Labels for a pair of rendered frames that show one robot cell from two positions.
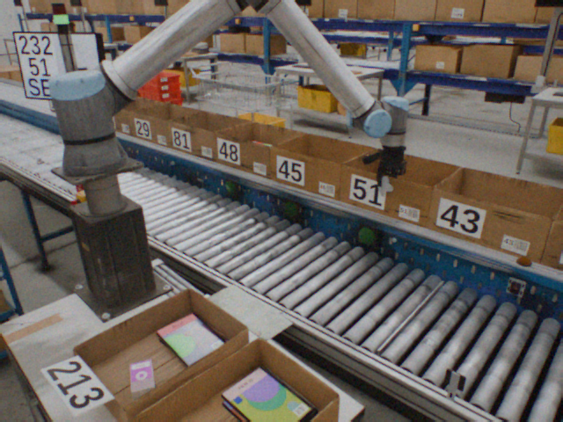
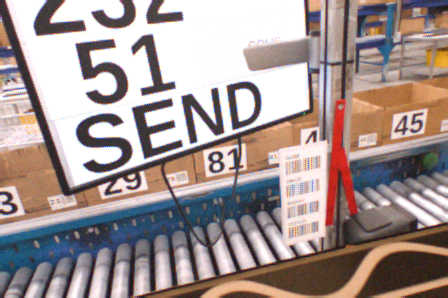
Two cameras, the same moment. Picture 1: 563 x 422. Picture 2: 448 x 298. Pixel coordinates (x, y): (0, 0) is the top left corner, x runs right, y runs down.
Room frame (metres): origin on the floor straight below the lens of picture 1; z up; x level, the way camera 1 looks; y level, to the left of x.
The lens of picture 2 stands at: (1.76, 1.38, 1.45)
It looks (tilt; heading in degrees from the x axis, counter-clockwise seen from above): 22 degrees down; 308
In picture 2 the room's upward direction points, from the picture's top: 6 degrees counter-clockwise
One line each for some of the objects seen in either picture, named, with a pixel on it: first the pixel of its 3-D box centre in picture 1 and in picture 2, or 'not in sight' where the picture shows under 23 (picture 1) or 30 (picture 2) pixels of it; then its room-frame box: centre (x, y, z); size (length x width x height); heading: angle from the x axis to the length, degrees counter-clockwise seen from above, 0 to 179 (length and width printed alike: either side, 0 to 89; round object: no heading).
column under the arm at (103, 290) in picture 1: (114, 249); not in sight; (1.29, 0.57, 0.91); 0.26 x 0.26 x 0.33; 44
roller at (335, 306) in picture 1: (354, 290); not in sight; (1.31, -0.26, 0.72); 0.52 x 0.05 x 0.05; 139
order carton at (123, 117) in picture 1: (134, 115); (33, 180); (2.99, 0.99, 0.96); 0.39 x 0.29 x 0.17; 49
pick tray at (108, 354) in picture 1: (164, 351); not in sight; (0.93, 0.33, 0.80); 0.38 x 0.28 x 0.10; 136
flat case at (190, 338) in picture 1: (192, 338); not in sight; (1.00, 0.27, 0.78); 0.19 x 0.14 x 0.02; 41
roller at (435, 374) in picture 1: (462, 338); not in sight; (1.05, -0.55, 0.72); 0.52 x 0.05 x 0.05; 139
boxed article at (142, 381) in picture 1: (142, 381); not in sight; (0.84, 0.37, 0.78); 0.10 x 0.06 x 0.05; 18
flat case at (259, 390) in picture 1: (266, 402); not in sight; (0.76, 0.04, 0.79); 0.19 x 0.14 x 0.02; 44
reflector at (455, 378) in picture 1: (452, 388); not in sight; (0.80, -0.43, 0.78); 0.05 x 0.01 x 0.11; 49
